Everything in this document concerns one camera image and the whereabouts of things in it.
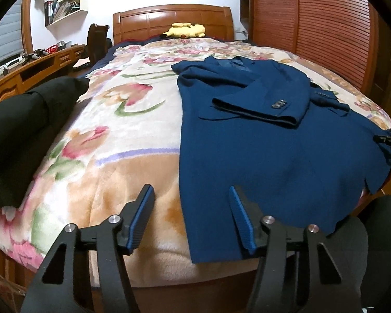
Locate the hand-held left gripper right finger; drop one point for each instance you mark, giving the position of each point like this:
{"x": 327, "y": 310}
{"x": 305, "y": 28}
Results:
{"x": 242, "y": 221}

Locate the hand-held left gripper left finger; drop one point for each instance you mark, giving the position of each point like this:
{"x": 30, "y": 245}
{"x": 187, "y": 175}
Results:
{"x": 141, "y": 215}

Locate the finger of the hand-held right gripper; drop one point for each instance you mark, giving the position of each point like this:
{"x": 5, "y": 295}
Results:
{"x": 383, "y": 138}

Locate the blue suit jacket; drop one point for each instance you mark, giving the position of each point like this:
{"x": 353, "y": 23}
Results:
{"x": 264, "y": 153}

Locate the floral blanket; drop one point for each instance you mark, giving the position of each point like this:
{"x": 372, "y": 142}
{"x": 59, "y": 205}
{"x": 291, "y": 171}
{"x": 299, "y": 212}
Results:
{"x": 123, "y": 156}

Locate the wooden louvered wardrobe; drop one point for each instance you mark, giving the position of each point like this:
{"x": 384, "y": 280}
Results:
{"x": 312, "y": 22}

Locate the black garment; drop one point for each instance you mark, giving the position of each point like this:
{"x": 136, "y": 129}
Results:
{"x": 19, "y": 137}

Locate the dark wooden chair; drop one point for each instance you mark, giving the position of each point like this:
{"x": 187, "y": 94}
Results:
{"x": 96, "y": 42}

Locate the wooden desk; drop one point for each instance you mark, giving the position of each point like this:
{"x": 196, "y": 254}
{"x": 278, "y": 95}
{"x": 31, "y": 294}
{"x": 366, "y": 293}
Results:
{"x": 9, "y": 88}

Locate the red basket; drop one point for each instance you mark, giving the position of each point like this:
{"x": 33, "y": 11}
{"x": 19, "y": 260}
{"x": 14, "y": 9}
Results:
{"x": 52, "y": 49}

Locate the yellow plush toy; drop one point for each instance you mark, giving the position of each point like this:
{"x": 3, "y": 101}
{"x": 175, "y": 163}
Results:
{"x": 185, "y": 31}

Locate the black tripod device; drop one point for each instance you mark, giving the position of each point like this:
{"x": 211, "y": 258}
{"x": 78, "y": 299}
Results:
{"x": 35, "y": 54}

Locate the wooden bed headboard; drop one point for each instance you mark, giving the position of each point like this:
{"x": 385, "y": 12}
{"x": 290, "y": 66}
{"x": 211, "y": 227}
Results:
{"x": 150, "y": 22}

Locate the row of books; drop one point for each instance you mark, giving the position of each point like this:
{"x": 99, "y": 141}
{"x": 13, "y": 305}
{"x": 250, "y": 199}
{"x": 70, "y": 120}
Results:
{"x": 60, "y": 9}

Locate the grey window blind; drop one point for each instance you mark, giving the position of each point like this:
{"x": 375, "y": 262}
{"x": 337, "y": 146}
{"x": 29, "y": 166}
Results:
{"x": 6, "y": 39}

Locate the white wall shelf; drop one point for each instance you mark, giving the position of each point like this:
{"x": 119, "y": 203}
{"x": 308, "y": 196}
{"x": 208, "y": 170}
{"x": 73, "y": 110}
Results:
{"x": 81, "y": 3}

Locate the wooden window frame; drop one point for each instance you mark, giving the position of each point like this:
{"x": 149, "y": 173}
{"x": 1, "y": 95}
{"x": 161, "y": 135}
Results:
{"x": 26, "y": 22}

